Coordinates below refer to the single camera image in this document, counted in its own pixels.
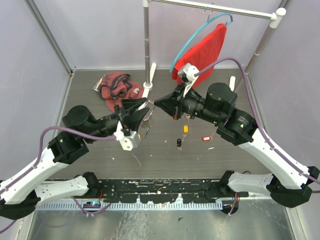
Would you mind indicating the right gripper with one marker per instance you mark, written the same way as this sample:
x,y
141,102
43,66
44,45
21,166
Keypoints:
x,y
173,103

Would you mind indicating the black tag key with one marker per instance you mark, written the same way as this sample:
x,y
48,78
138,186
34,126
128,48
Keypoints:
x,y
179,144

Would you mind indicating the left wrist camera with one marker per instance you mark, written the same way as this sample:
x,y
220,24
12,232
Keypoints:
x,y
130,142

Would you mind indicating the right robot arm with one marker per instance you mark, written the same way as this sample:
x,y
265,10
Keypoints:
x,y
288,181

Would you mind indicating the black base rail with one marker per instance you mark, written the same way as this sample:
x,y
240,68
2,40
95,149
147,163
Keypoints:
x,y
160,191

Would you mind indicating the red tag key right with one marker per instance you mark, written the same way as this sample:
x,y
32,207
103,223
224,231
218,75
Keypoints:
x,y
207,138

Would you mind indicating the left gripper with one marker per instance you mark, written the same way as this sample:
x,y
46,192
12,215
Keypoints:
x,y
129,104

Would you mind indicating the teal clothes hanger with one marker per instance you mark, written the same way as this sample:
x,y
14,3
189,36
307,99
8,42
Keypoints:
x,y
208,21

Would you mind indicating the crumpled maroon shirt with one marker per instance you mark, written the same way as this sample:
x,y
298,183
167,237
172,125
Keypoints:
x,y
116,86

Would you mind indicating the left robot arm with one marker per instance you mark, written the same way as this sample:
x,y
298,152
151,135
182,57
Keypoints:
x,y
61,146

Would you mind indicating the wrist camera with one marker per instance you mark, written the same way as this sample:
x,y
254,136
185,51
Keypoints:
x,y
130,142
187,74

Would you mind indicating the yellow tag key right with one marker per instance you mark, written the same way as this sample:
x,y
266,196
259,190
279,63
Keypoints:
x,y
185,130

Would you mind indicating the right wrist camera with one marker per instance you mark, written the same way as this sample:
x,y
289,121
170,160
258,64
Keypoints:
x,y
187,74

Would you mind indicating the metal keyring with keys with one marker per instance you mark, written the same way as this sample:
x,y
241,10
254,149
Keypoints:
x,y
148,120

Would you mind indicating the red cloth on hanger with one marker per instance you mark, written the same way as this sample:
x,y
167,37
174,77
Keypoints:
x,y
203,53

